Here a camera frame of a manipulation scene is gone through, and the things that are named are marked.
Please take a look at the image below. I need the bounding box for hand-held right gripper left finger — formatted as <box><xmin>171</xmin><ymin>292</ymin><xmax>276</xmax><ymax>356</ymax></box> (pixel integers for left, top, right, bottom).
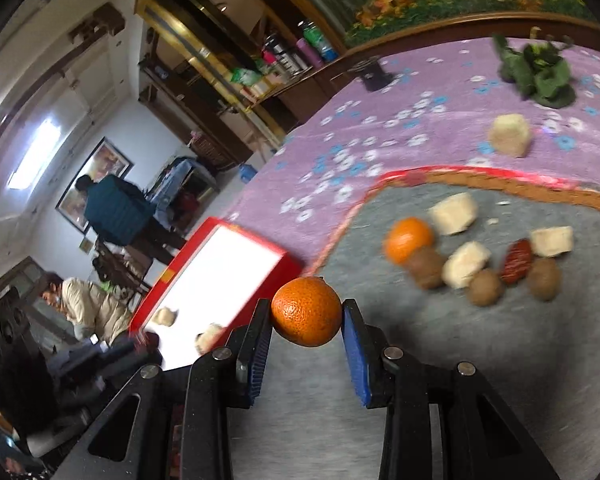
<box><xmin>55</xmin><ymin>298</ymin><xmax>273</xmax><ymax>480</ymax></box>

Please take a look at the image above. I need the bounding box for grey felt mat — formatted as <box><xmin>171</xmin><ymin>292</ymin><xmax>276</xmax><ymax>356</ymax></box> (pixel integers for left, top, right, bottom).
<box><xmin>227</xmin><ymin>165</ymin><xmax>600</xmax><ymax>480</ymax></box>

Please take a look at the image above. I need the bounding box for red box with white inside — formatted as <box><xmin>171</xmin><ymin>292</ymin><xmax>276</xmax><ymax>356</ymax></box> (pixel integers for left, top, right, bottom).
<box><xmin>128</xmin><ymin>216</ymin><xmax>303</xmax><ymax>371</ymax></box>

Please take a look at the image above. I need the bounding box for beige walnut on tablecloth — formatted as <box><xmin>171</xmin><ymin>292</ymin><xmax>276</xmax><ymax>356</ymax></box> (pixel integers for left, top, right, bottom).
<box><xmin>487</xmin><ymin>114</ymin><xmax>532</xmax><ymax>158</ymax></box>

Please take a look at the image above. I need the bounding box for purple floral tablecloth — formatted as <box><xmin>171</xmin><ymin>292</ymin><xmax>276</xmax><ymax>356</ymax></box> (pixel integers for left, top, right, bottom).
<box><xmin>220</xmin><ymin>35</ymin><xmax>600</xmax><ymax>281</ymax></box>

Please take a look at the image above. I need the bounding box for brown longan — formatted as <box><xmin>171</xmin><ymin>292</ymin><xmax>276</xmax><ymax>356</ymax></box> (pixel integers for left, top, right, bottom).
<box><xmin>405</xmin><ymin>247</ymin><xmax>446</xmax><ymax>290</ymax></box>
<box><xmin>467</xmin><ymin>268</ymin><xmax>506</xmax><ymax>308</ymax></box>
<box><xmin>526</xmin><ymin>257</ymin><xmax>563</xmax><ymax>302</ymax></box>

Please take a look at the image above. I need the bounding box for red date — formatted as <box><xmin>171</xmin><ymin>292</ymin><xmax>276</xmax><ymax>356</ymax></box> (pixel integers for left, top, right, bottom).
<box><xmin>500</xmin><ymin>238</ymin><xmax>535</xmax><ymax>285</ymax></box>

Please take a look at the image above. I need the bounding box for red thermos flask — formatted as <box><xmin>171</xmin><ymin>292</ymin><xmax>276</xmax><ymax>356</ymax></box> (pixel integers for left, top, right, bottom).
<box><xmin>261</xmin><ymin>47</ymin><xmax>281</xmax><ymax>76</ymax></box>

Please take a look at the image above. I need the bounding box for orange mandarin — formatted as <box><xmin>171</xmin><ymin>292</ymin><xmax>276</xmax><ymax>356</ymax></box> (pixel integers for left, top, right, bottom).
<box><xmin>384</xmin><ymin>216</ymin><xmax>436</xmax><ymax>265</ymax></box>
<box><xmin>271</xmin><ymin>276</ymin><xmax>343</xmax><ymax>347</ymax></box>

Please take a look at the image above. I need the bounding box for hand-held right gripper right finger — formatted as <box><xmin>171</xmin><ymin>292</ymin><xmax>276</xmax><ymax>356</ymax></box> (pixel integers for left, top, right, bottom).
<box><xmin>341</xmin><ymin>298</ymin><xmax>563</xmax><ymax>480</ymax></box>

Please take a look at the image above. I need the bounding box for slatted wooden cabinet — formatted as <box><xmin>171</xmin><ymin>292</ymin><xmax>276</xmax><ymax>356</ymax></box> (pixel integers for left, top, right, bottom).
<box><xmin>192</xmin><ymin>135</ymin><xmax>236</xmax><ymax>171</ymax></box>

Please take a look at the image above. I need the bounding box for black speaker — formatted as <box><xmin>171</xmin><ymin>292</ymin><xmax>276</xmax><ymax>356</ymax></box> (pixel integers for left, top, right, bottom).
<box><xmin>0</xmin><ymin>285</ymin><xmax>61</xmax><ymax>441</ymax></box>

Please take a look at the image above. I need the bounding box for ceiling light panel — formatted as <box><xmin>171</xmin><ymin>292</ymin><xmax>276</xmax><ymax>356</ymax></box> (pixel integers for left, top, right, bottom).
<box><xmin>7</xmin><ymin>117</ymin><xmax>63</xmax><ymax>191</ymax></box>

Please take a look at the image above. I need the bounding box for green plastic bag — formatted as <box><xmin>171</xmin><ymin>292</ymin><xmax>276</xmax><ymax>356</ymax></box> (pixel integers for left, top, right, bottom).
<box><xmin>230</xmin><ymin>67</ymin><xmax>263</xmax><ymax>87</ymax></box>

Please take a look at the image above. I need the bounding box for green plastic bottle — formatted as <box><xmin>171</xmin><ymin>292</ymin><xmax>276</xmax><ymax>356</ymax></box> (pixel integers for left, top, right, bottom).
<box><xmin>302</xmin><ymin>21</ymin><xmax>338</xmax><ymax>61</ymax></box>

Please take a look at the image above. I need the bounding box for purple bottle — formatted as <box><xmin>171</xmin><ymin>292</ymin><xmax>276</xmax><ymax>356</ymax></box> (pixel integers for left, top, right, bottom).
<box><xmin>295</xmin><ymin>37</ymin><xmax>321</xmax><ymax>68</ymax></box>

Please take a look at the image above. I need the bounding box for small cardboard box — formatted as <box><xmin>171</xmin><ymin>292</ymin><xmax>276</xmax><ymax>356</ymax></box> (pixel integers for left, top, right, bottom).
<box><xmin>247</xmin><ymin>77</ymin><xmax>281</xmax><ymax>101</ymax></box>

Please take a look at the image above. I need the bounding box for wooden chair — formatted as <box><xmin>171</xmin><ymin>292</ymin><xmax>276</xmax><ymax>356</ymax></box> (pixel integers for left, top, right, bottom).
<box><xmin>92</xmin><ymin>250</ymin><xmax>151</xmax><ymax>301</ymax></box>

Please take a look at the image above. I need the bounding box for framed wall painting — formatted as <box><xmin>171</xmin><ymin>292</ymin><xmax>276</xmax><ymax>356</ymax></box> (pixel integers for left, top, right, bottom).
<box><xmin>55</xmin><ymin>136</ymin><xmax>134</xmax><ymax>233</ymax></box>

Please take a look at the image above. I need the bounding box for green leafy vegetable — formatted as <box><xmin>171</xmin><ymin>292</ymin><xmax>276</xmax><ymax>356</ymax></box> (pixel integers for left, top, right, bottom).
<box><xmin>492</xmin><ymin>27</ymin><xmax>576</xmax><ymax>109</ymax></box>

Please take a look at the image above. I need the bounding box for blue table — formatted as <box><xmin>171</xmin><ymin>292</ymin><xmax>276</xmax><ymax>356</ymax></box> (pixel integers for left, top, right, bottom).
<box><xmin>147</xmin><ymin>156</ymin><xmax>221</xmax><ymax>231</ymax></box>

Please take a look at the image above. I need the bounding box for golden pillar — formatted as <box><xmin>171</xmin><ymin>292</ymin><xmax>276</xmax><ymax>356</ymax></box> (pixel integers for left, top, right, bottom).
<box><xmin>135</xmin><ymin>0</ymin><xmax>261</xmax><ymax>111</ymax></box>

